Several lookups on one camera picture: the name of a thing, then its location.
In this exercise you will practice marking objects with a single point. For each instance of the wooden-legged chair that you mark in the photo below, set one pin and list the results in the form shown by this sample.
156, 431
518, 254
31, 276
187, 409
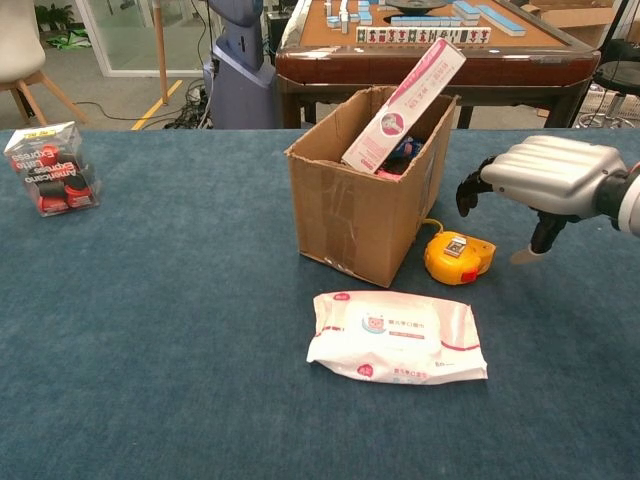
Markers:
17, 50

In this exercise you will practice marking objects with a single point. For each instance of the pink white snack pack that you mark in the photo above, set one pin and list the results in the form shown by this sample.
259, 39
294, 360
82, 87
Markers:
387, 171

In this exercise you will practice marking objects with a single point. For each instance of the row of mahjong tiles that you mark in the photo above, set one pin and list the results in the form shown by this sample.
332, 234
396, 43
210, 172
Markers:
425, 35

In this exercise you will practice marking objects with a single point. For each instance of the yellow tape measure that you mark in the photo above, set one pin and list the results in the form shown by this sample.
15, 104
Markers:
450, 260

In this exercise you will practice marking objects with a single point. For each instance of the white plastic basket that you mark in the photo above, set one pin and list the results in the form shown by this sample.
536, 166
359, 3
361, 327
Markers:
600, 102

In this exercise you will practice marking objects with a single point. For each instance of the brown cardboard box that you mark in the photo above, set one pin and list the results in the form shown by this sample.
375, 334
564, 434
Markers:
350, 220

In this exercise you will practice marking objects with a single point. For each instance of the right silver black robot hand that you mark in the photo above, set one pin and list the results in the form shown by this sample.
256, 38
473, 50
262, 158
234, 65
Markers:
550, 175

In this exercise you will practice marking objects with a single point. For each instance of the blue felt table mat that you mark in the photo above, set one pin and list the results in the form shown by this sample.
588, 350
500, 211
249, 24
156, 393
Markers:
150, 325

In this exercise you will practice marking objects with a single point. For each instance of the chrome stool with castors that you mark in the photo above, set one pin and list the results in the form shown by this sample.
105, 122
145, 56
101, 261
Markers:
620, 70

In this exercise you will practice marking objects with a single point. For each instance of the green potted plant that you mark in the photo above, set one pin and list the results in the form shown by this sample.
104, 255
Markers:
55, 15

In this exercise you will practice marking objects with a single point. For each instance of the brown mahjong table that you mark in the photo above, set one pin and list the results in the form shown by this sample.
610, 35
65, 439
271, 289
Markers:
500, 65

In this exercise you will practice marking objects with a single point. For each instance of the pink white carton box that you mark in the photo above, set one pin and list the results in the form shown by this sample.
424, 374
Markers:
405, 105

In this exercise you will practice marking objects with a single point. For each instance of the clear coffee capsule box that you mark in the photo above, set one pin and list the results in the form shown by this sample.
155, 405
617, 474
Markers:
52, 172

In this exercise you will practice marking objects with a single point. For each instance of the wooden pole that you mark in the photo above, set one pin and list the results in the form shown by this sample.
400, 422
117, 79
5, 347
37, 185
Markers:
160, 55

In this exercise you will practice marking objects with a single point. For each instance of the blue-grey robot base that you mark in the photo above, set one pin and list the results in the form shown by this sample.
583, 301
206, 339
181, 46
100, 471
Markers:
240, 85

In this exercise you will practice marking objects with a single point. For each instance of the white pink wet wipes pack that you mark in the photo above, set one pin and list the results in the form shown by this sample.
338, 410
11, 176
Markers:
395, 340

